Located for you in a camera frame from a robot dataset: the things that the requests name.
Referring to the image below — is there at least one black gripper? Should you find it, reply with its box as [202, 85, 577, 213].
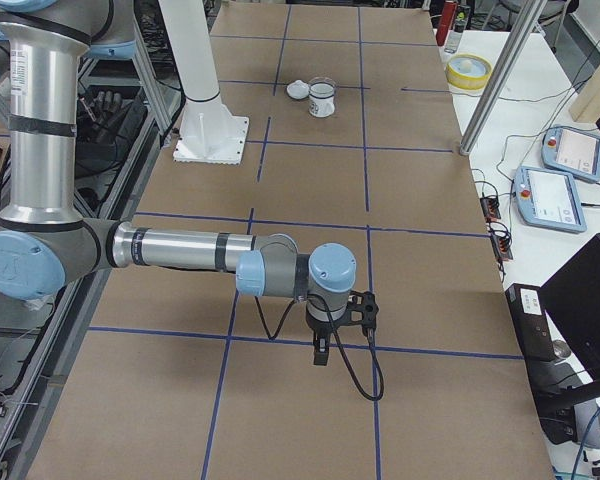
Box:
[307, 316, 332, 366]

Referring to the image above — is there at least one clear plastic funnel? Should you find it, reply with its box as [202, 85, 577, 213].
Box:
[308, 77, 336, 99]

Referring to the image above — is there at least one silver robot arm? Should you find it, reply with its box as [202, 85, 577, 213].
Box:
[0, 1, 356, 365]

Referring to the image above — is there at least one lower small circuit board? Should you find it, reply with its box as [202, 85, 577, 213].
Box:
[490, 231, 513, 261]

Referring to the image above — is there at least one small circuit board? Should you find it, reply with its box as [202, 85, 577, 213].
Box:
[490, 231, 513, 261]
[480, 196, 501, 222]

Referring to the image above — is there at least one upper small circuit board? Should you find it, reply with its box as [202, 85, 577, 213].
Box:
[480, 196, 501, 222]

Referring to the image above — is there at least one black computer box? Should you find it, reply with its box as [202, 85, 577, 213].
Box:
[506, 283, 555, 362]

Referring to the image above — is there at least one white enamel mug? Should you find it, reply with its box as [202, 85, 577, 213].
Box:
[309, 95, 335, 118]

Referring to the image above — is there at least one black monitor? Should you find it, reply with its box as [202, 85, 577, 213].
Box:
[539, 233, 600, 379]

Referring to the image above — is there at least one near teach pendant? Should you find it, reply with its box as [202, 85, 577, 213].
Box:
[513, 166, 587, 233]

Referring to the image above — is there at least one teach pendant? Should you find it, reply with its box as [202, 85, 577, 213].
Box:
[541, 126, 600, 183]
[513, 166, 587, 233]

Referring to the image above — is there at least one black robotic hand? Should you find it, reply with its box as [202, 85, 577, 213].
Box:
[77, 90, 132, 144]

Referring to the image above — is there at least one yellow rimmed round container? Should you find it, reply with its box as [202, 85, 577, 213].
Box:
[445, 53, 492, 91]

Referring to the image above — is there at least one far teach pendant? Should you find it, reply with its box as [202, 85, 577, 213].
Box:
[541, 126, 600, 183]

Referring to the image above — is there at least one clear bottle green cap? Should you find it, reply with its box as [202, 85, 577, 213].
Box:
[444, 13, 467, 54]

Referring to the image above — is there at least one red thermos bottle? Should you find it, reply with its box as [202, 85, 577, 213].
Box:
[436, 0, 457, 47]

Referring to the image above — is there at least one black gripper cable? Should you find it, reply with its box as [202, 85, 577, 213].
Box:
[253, 292, 385, 401]

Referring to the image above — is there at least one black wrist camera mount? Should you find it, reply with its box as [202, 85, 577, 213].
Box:
[339, 291, 379, 339]

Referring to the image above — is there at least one white pedestal column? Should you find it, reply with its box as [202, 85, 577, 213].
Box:
[159, 0, 249, 165]

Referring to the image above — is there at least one aluminium frame post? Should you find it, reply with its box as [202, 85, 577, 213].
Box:
[459, 0, 547, 156]

